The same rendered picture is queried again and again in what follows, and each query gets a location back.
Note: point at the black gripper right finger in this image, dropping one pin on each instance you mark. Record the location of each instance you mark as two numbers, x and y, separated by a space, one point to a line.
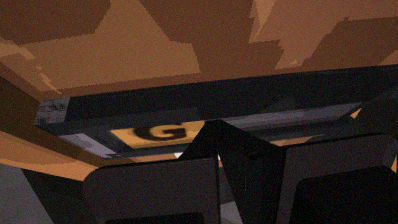
263 176

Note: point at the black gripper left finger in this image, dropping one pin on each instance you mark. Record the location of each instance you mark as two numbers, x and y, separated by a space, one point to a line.
190 183

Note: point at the orange tile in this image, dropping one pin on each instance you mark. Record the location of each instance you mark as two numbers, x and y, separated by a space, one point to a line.
160 135
393 168
354 114

